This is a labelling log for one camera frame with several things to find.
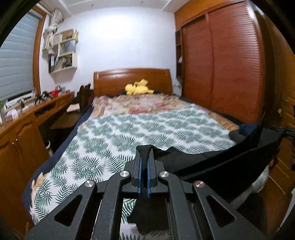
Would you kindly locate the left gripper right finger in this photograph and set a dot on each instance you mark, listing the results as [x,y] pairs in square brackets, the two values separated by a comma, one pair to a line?
[151,174]

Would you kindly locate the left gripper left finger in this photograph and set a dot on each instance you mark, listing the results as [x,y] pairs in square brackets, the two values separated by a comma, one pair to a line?
[137,172]

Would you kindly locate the black coat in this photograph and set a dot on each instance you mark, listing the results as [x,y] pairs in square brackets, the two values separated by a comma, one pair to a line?
[234,174]

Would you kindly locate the green leaf print bedsheet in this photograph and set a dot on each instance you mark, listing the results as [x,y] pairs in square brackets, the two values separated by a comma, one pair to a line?
[101,146]

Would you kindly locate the blue folded garment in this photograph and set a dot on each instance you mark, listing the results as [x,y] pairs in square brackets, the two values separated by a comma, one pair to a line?
[246,129]

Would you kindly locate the grey folded garment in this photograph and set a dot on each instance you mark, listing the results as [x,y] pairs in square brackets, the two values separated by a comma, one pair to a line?
[236,136]

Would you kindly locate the floral quilt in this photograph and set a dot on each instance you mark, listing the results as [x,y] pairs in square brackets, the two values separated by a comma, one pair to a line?
[136,104]

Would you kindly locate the yellow plush toy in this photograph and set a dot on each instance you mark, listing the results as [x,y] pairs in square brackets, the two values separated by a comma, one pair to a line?
[138,88]

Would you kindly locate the dark wooden chair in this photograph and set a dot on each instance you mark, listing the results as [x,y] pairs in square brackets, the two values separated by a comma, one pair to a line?
[83,96]

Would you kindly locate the wooden headboard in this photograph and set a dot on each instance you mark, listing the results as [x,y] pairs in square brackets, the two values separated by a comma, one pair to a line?
[112,82]

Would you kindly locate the wooden louvered wardrobe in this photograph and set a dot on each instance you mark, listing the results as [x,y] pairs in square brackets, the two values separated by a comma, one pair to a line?
[226,61]

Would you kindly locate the red basket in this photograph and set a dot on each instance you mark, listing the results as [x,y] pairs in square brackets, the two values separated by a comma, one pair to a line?
[54,93]

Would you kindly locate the wooden desk cabinet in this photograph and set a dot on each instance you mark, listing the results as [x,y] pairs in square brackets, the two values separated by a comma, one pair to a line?
[22,152]

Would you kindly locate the black horse figurine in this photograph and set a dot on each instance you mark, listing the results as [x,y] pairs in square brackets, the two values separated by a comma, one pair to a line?
[44,96]

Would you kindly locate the grey window blind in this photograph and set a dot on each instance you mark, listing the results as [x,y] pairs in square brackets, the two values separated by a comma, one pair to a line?
[17,56]

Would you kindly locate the tied white curtain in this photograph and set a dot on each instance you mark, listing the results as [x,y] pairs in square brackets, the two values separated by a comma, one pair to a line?
[56,19]

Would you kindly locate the white wall shelf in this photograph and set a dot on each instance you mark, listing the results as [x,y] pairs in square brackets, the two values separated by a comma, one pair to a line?
[62,56]

